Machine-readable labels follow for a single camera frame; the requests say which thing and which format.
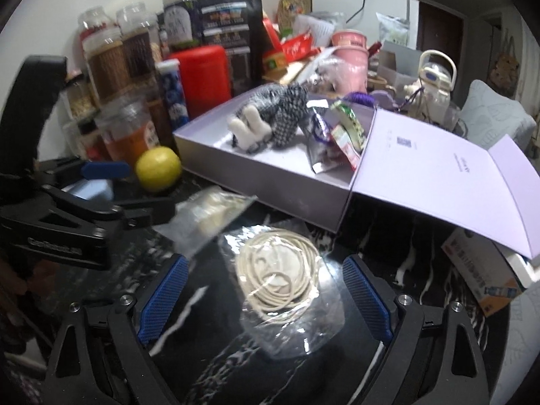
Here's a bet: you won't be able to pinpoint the jar of oats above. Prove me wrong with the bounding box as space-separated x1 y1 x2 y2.
63 74 100 119

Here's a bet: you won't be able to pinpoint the red white printed packet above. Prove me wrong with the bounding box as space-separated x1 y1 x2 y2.
331 126 362 172

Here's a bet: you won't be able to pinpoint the black white houndstooth cloth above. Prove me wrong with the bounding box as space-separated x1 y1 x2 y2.
270 83 309 149

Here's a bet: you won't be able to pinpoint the yellow lemon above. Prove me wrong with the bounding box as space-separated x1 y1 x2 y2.
135 147 183 191

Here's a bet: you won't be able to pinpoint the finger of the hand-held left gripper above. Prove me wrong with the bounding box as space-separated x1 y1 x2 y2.
38 158 132 189
38 186 176 238

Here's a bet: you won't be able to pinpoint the red snack bag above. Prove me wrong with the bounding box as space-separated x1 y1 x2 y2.
278 34 316 58

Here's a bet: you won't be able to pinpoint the pink cup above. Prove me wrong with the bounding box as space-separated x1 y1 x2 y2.
331 29 370 93

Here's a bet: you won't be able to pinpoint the purple ribbon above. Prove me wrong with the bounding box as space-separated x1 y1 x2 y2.
348 90 377 109

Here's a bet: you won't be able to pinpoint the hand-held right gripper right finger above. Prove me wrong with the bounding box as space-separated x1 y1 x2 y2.
343 255 490 405

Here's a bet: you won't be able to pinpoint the small white box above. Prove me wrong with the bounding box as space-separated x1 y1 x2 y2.
502 249 540 288

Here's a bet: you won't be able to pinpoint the jar with red contents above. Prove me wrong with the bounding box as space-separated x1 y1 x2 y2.
78 6 117 48

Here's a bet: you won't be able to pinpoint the red plastic canister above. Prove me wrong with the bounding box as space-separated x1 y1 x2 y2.
166 46 234 119

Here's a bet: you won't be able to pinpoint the black cable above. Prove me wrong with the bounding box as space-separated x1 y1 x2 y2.
344 0 377 27

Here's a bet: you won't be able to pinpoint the clear bag of white contents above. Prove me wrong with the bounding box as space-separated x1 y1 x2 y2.
375 12 411 48

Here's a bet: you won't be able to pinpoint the green snack packet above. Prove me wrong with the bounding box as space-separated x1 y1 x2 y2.
329 100 366 153

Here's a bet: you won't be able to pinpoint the small clear bag cream contents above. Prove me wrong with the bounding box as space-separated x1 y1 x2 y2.
152 190 259 259

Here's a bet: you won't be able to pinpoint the jar with white label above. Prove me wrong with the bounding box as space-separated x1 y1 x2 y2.
162 0 201 50

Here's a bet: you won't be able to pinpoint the clear jar orange contents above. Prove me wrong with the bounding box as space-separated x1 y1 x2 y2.
95 99 163 170

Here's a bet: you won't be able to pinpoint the silver purple snack packet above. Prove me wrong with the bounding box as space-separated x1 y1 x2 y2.
304 105 339 174

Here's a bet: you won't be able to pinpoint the woven round tray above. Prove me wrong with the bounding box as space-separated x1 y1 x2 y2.
276 0 313 31

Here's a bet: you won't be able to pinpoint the black printed pouch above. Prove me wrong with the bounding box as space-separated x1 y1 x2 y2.
196 0 265 99

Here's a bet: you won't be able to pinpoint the grey cardboard box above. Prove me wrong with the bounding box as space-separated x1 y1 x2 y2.
377 41 423 90

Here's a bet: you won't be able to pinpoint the white electric kettle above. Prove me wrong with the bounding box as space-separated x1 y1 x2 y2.
403 50 459 113

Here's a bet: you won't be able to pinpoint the white refrigerator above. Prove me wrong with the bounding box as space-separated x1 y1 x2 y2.
311 0 421 50

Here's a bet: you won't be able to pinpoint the tall jar dark brown contents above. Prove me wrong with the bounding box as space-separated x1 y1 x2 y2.
116 3 159 82

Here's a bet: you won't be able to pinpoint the tall jar light brown grains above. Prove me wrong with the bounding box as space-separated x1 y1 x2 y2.
82 29 132 103

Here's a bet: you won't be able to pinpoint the small jar black lid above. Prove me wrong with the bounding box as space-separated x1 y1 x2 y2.
63 119 106 162

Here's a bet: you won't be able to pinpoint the clear bag of cream cord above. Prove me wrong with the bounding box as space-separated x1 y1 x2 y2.
218 223 347 360

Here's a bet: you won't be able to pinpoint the blue printed tube can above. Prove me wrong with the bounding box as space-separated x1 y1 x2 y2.
156 60 189 130

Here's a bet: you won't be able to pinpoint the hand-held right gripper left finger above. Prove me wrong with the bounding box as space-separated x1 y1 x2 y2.
42 255 190 405

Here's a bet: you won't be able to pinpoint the white gift box with lid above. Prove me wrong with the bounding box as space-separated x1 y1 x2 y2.
173 88 540 260

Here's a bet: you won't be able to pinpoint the orange white cardboard box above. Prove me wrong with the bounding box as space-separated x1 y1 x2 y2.
441 225 524 320

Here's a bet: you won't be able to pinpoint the grey leaf-pattern chair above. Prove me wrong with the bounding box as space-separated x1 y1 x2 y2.
458 79 539 149

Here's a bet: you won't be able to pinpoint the gingham plush toy fluffy ears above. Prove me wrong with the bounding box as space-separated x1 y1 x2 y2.
227 84 280 153

